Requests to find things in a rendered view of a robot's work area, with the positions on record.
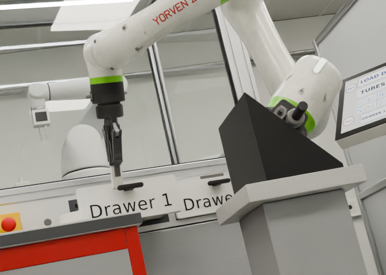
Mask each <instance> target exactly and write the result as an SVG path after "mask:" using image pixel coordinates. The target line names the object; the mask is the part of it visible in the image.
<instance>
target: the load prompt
mask: <svg viewBox="0 0 386 275"><path fill-rule="evenodd" d="M385 77H386V68H383V69H381V70H379V71H376V72H374V73H371V74H369V75H366V76H363V77H361V78H359V79H358V85H357V88H359V87H362V86H364V85H367V84H369V83H372V82H375V81H377V80H380V79H382V78H385Z"/></svg>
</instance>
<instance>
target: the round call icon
mask: <svg viewBox="0 0 386 275"><path fill-rule="evenodd" d="M354 117H355V115H352V116H349V117H347V118H344V119H343V120H342V128H343V127H346V126H349V125H352V124H354Z"/></svg>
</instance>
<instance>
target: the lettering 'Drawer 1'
mask: <svg viewBox="0 0 386 275"><path fill-rule="evenodd" d="M162 195H163V196H164V195H165V197H166V200H167V204H166V205H165V206H171V205H172V204H169V202H168V197H167V194H166V193H165V194H162ZM152 200H154V198H153V199H152ZM152 200H150V199H149V202H150V207H151V208H152ZM141 202H145V204H140V203H141ZM129 205H130V207H131V209H132V211H135V202H134V205H133V207H132V205H131V204H130V202H129V203H128V209H127V208H126V206H125V204H124V203H123V206H124V208H125V210H126V212H129ZM144 205H147V203H146V201H144V200H141V201H139V203H138V206H139V208H140V209H141V210H146V209H148V208H141V207H140V206H144ZM93 206H97V207H99V209H100V214H99V215H98V216H94V215H93V211H92V207H93ZM114 206H118V207H119V208H115V209H113V213H114V214H115V215H116V214H119V213H120V214H121V213H122V212H121V207H120V205H118V204H115V205H113V207H114ZM108 207H110V206H107V207H106V206H105V211H106V216H108V214H107V208H108ZM90 209H91V215H92V218H97V217H100V216H101V215H102V209H101V207H100V206H99V205H90ZM117 209H119V213H115V210H117Z"/></svg>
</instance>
